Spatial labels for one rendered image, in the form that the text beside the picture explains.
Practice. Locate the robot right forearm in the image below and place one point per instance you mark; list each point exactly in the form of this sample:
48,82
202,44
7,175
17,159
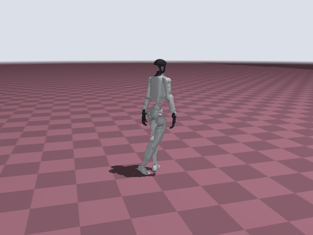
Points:
171,105

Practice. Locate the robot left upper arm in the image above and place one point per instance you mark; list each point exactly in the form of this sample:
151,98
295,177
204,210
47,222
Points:
148,89

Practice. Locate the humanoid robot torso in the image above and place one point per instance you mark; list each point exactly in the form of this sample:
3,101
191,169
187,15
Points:
157,93

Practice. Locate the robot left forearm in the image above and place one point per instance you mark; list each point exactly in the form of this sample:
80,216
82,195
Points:
146,104

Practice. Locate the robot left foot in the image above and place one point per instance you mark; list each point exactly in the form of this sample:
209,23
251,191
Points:
155,168

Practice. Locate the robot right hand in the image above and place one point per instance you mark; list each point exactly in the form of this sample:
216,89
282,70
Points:
174,120

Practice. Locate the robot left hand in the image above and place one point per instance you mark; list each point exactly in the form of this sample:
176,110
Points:
143,117

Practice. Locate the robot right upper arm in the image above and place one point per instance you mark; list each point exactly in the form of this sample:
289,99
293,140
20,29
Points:
167,83

